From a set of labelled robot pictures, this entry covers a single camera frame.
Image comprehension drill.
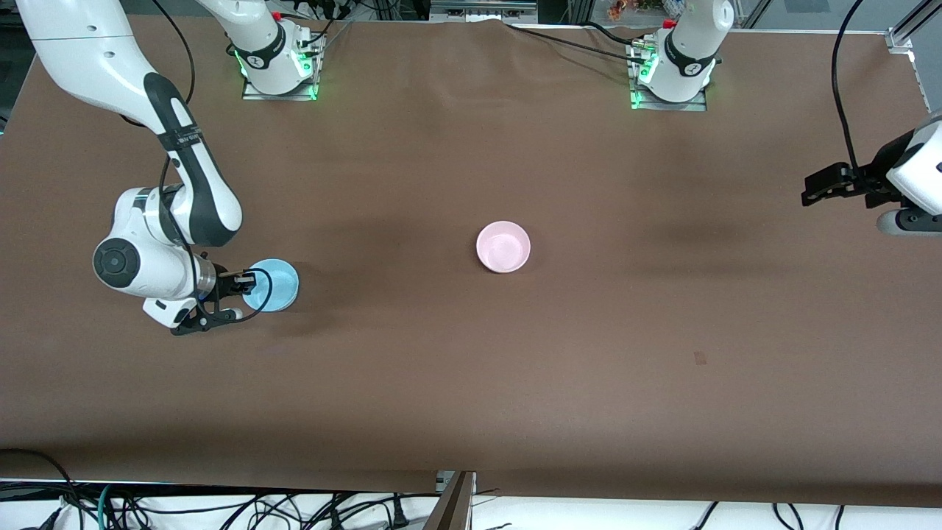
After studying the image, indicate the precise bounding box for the light blue bowl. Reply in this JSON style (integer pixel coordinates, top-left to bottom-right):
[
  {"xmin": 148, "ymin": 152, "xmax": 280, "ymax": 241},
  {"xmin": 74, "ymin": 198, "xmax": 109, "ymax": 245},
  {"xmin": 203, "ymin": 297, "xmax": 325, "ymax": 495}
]
[{"xmin": 243, "ymin": 258, "xmax": 300, "ymax": 313}]

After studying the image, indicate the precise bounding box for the pink bowl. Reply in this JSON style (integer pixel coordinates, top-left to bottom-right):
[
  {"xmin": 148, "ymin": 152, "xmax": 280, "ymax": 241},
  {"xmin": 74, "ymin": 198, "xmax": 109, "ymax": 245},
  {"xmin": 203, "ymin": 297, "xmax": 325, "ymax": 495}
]
[{"xmin": 476, "ymin": 221, "xmax": 531, "ymax": 274}]

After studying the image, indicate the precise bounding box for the brown table cover sheet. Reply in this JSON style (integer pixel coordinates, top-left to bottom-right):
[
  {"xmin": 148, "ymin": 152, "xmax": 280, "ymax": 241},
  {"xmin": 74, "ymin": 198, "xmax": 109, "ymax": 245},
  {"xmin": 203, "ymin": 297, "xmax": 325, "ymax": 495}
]
[{"xmin": 0, "ymin": 16, "xmax": 942, "ymax": 509}]

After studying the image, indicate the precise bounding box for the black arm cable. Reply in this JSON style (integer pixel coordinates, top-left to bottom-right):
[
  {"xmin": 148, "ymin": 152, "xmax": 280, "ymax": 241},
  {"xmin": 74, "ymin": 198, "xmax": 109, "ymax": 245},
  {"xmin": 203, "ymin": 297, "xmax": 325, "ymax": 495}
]
[
  {"xmin": 151, "ymin": 0, "xmax": 204, "ymax": 295},
  {"xmin": 831, "ymin": 0, "xmax": 866, "ymax": 174}
]

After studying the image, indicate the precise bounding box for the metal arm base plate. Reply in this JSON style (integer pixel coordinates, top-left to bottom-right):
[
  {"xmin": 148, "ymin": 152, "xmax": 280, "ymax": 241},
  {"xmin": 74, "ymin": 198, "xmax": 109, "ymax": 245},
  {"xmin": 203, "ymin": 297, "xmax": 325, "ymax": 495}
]
[
  {"xmin": 628, "ymin": 40, "xmax": 709, "ymax": 113},
  {"xmin": 241, "ymin": 33, "xmax": 323, "ymax": 102}
]

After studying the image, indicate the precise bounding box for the aluminium frame profile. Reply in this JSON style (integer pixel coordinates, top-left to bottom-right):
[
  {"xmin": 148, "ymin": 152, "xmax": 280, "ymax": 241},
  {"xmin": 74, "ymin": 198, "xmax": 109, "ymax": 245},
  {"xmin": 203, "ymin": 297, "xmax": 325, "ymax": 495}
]
[{"xmin": 886, "ymin": 0, "xmax": 942, "ymax": 54}]

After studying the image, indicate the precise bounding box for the black floor cable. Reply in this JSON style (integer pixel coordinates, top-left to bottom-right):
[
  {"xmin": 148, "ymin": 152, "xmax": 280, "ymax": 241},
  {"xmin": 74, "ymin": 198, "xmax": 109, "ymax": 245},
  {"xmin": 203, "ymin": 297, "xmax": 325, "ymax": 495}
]
[{"xmin": 0, "ymin": 448, "xmax": 78, "ymax": 530}]

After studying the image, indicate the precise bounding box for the teal floor cable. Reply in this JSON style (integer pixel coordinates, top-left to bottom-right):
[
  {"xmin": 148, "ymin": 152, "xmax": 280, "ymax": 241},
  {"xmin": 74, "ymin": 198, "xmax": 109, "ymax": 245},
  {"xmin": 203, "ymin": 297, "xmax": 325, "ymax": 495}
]
[{"xmin": 97, "ymin": 482, "xmax": 148, "ymax": 530}]

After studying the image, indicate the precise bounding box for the black table cable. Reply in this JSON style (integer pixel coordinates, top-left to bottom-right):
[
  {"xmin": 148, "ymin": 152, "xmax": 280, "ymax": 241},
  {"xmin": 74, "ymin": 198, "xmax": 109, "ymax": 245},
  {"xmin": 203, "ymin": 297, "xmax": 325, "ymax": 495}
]
[
  {"xmin": 508, "ymin": 24, "xmax": 650, "ymax": 61},
  {"xmin": 585, "ymin": 20, "xmax": 640, "ymax": 46}
]

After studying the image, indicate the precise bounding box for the brown wooden post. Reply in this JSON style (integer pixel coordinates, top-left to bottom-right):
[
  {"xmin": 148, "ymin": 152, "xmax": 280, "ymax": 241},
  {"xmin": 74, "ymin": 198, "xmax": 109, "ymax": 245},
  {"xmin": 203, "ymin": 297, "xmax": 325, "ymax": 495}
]
[{"xmin": 424, "ymin": 471, "xmax": 478, "ymax": 530}]

